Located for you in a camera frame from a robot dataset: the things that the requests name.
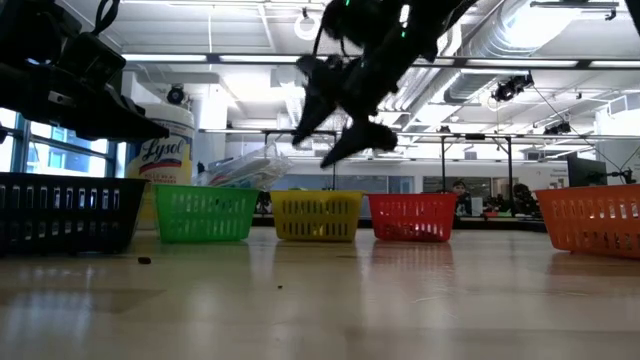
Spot black plastic basket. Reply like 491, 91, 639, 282
0, 171, 151, 255

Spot person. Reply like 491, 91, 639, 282
451, 179, 474, 217

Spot orange plastic basket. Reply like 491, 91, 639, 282
534, 184, 640, 260

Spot yellow plastic basket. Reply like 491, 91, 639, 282
269, 189, 366, 243

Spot white hanging ring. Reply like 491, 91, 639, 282
293, 11, 323, 42

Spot LED light bar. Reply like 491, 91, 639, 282
122, 51, 640, 70

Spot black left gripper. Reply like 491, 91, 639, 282
0, 0, 170, 143

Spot green plastic basket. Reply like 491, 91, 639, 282
152, 184, 262, 245

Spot red plastic basket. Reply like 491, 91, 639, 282
367, 192, 459, 244

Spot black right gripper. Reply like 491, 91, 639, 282
292, 19, 436, 170

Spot Lysol wipes canister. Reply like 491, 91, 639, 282
124, 103, 196, 224

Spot window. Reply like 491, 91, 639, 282
0, 107, 124, 177

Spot black workstation frame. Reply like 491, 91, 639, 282
438, 131, 514, 194
261, 128, 339, 191

